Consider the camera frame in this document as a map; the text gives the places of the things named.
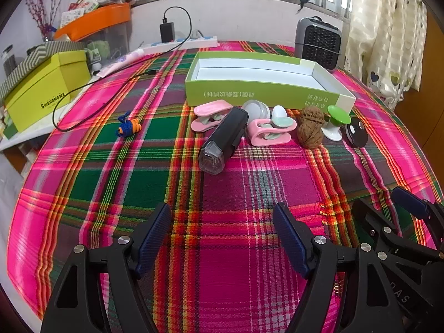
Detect pink and white tube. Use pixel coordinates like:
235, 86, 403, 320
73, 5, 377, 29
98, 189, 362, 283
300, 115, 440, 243
99, 49, 146, 77

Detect printed card packets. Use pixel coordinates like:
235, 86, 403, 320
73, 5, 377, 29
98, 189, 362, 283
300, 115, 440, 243
60, 0, 101, 28

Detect clear bin with orange lid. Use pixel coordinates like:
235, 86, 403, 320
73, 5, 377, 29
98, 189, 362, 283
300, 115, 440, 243
54, 3, 132, 63

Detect blue and orange knitted toy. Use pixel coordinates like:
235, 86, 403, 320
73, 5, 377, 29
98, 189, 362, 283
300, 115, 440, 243
116, 111, 141, 137

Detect grey chevron patterned box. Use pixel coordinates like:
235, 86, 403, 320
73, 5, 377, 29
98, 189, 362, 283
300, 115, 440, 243
0, 41, 85, 103

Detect green mushroom-shaped knob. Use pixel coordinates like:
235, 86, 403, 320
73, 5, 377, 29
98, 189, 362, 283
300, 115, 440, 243
321, 105, 351, 142

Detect black bike light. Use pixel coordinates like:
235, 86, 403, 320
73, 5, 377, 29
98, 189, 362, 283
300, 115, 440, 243
198, 107, 249, 175

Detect black charger adapter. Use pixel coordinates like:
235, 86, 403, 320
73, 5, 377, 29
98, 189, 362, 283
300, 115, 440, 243
159, 22, 176, 43

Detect white power strip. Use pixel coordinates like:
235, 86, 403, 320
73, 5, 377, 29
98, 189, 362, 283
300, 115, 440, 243
139, 36, 221, 54

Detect cream patterned curtain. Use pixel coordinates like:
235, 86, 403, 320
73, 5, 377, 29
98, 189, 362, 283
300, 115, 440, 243
342, 0, 429, 112

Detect black charging cable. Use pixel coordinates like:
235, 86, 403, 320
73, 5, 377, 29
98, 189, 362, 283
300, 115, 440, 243
52, 6, 192, 133

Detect white egg-shaped ball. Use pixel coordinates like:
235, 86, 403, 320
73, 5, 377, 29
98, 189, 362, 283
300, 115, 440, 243
271, 105, 288, 125

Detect grey fan heater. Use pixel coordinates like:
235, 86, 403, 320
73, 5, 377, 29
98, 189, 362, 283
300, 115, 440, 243
294, 16, 344, 73

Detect pink clip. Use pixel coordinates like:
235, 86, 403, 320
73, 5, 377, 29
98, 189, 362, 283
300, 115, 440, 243
246, 118, 298, 146
193, 99, 234, 133

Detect black oval disc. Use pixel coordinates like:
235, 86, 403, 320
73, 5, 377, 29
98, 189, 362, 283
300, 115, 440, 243
342, 117, 368, 147

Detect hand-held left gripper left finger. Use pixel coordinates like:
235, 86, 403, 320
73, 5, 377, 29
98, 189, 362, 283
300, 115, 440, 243
41, 202, 173, 333

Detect small round cream jar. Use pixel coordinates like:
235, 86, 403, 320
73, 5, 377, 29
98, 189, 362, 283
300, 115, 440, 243
242, 99, 269, 124

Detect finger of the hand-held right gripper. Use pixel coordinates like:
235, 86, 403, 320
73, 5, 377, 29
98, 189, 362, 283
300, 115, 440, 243
392, 186, 444, 248
351, 198, 417, 261

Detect red branch decoration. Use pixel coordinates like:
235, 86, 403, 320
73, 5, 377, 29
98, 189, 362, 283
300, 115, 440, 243
24, 0, 75, 39

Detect shallow green cardboard box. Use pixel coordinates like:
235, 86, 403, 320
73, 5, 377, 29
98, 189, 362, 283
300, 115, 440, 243
185, 51, 357, 114

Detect pink and green plaid tablecloth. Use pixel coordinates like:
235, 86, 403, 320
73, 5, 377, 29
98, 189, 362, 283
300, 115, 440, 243
7, 40, 444, 333

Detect brown walnut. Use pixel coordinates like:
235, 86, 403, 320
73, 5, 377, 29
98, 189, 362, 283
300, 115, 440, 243
299, 107, 328, 127
296, 123, 324, 150

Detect yellow-green cardboard box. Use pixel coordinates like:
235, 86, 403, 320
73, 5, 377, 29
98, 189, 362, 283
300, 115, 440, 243
3, 50, 92, 134

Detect dark glass jar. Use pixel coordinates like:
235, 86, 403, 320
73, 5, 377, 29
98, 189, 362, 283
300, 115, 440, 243
2, 44, 16, 75

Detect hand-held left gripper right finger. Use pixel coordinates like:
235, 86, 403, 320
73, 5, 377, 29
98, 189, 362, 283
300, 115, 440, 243
272, 202, 403, 333

